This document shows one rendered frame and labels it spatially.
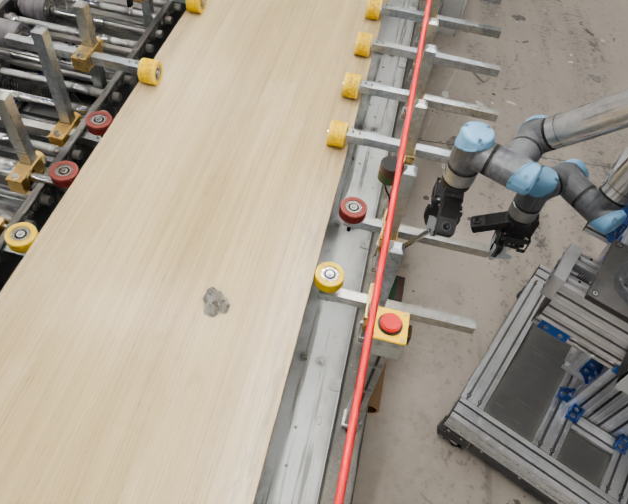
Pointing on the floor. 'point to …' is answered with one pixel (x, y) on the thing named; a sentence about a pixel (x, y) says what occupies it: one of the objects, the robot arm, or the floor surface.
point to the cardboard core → (376, 394)
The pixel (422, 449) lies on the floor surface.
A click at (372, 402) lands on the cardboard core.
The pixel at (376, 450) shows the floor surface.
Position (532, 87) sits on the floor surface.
